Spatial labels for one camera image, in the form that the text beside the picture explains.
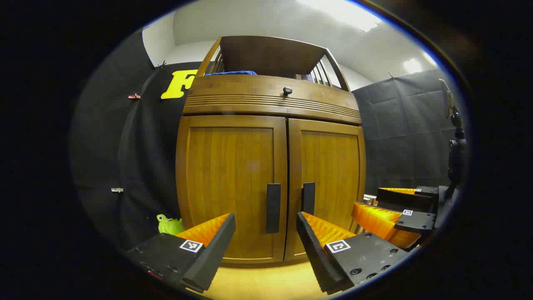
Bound ceiling light panel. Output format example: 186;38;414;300
403;58;423;74

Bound wooden shoe cabinet door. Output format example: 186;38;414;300
284;118;367;261
176;115;288;264

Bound black backdrop cloth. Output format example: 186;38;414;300
71;29;469;255

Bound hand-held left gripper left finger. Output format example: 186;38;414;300
124;213;236;293

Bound wooden double-door shoe cabinet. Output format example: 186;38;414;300
176;35;367;267

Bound blue cloth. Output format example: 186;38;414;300
205;70;257;77

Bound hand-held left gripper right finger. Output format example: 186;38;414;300
296;211;411;295

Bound green frog plush toy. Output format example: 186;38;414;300
157;214;185;236

